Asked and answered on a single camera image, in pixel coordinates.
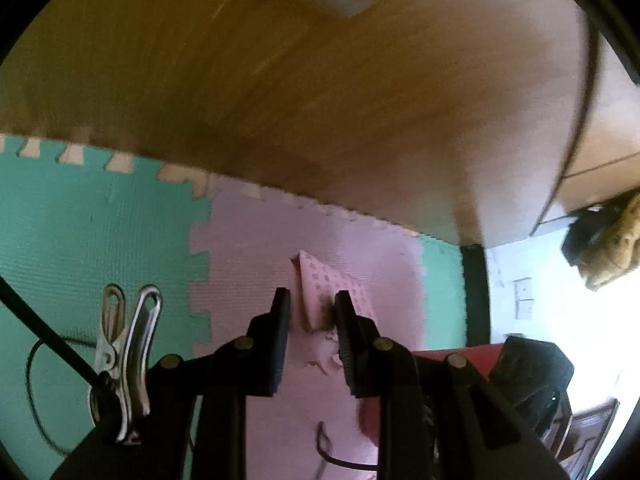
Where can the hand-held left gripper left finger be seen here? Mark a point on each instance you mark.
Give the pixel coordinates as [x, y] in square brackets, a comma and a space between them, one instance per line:
[281, 350]

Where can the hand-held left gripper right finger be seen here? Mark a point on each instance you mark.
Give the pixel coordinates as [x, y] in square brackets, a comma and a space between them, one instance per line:
[345, 350]

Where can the red bin with green rim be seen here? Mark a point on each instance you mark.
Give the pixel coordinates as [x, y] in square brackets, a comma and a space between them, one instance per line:
[475, 360]

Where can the pink cloth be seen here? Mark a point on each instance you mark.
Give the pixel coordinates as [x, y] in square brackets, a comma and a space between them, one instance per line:
[320, 285]

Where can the black leather bag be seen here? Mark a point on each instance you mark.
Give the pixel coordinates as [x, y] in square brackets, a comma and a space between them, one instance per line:
[582, 240]

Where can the yellow cloth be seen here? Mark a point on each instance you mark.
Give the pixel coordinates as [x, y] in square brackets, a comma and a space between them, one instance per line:
[615, 255]

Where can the metal spring clip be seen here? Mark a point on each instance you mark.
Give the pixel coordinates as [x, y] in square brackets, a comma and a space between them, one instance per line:
[132, 350]

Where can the wooden cabinet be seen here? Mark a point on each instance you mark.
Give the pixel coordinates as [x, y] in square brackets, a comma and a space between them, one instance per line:
[300, 85]

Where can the white wall socket plate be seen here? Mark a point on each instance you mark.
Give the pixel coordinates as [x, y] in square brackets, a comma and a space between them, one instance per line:
[525, 310]

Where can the white wall sockets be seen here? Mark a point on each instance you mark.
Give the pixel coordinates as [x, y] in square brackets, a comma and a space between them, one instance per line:
[524, 289]

